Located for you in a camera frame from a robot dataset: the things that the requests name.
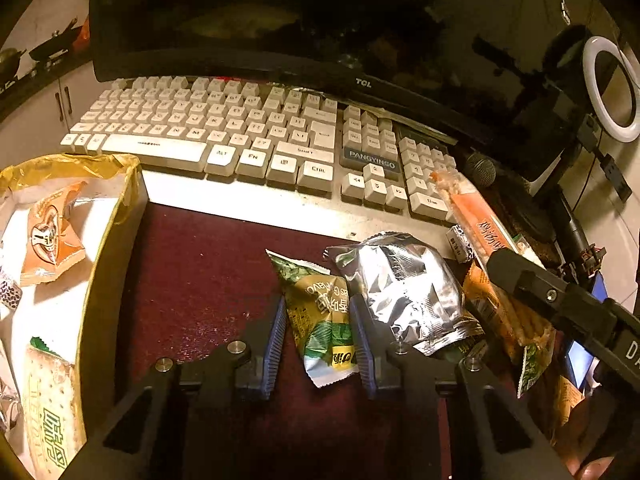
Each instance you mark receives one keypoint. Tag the beige computer keyboard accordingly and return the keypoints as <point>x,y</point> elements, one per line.
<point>260,130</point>

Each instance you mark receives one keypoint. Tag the black microphone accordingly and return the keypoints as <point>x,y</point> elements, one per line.
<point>479,170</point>

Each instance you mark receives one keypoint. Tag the phone with lit screen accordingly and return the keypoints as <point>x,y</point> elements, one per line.
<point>580,365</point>

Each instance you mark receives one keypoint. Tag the white kitchen base cabinet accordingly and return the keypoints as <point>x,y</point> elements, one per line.
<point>45,110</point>

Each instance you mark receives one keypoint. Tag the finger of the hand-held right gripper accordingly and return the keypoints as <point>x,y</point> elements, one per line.
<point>525,280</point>

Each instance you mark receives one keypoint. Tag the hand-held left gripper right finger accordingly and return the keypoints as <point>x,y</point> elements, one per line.
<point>361,345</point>

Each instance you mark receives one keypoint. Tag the black frying pan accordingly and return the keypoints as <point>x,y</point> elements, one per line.
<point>55,42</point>

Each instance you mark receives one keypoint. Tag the dark red desk mat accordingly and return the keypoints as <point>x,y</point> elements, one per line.
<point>200,270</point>

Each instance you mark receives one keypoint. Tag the small green-bordered cracker packet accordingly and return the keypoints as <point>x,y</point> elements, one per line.
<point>525,247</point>

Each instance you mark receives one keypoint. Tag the long orange cracker packet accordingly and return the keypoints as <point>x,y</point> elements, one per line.
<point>480,210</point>

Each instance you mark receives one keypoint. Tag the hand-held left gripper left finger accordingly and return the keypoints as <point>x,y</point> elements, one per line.
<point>275,345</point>

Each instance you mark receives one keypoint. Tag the gold-rimmed cardboard box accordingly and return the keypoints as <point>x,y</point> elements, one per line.
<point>100,285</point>

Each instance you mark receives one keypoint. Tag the cracker packet with green ends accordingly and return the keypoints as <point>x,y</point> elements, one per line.
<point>50,410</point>

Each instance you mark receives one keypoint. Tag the orange packet with round logo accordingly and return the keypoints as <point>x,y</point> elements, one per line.
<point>50,240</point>

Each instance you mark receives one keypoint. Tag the small black spotted candy packet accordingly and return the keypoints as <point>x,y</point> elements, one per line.
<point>9,290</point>
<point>460,242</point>

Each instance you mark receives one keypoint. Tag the black computer monitor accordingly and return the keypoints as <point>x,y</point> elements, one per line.
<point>280,10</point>

